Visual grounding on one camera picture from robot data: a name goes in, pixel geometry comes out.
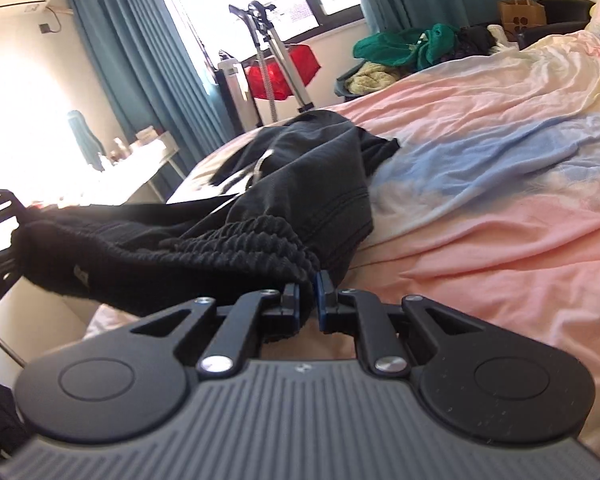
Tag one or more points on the left teal curtain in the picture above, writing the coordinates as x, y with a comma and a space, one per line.
154, 75

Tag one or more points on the white vanity desk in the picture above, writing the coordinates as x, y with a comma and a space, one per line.
117, 184

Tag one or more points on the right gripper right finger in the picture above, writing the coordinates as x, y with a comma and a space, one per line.
362, 316

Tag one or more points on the pastel bed sheet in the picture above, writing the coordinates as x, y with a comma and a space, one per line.
492, 204

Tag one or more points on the black pants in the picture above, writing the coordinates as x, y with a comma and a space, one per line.
295, 203

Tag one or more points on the green garment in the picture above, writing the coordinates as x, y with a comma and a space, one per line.
413, 48

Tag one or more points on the teal framed mirror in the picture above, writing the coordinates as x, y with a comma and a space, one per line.
91, 148

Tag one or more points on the yellow knitted garment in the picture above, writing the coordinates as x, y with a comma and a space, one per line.
372, 77

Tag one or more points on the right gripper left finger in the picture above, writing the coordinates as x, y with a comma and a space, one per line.
256, 317

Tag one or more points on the red garment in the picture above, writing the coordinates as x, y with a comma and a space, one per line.
304, 61

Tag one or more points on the black armchair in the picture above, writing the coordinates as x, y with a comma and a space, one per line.
562, 18

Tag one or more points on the brown paper bag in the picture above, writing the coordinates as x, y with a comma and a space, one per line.
519, 15

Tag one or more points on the garment steamer stand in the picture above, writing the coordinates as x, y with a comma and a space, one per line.
262, 31

